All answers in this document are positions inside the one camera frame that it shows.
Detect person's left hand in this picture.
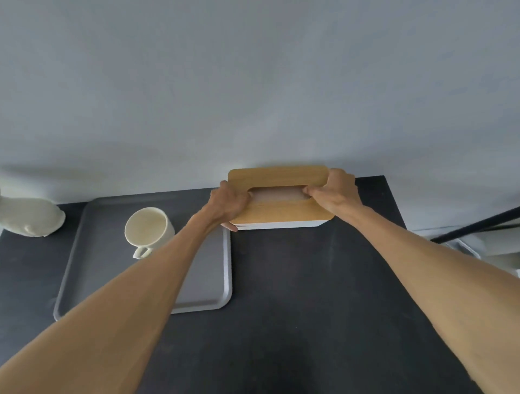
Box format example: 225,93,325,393
202,180,253,232

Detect person's left forearm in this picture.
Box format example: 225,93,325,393
0,207,224,394

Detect person's right forearm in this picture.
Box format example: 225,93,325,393
337,201,520,394

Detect grey rectangular tray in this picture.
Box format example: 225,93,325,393
54,196,233,321

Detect cream ceramic mug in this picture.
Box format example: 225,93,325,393
124,207,176,260

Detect wooden tissue box lid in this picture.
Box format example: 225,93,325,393
227,165,336,226

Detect black metal rod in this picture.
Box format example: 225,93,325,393
431,206,520,244

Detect white tissue box base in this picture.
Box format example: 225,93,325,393
235,219,330,231

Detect person's right hand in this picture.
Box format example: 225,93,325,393
303,168,360,216

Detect white ceramic animal figurine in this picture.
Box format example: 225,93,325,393
0,188,66,238

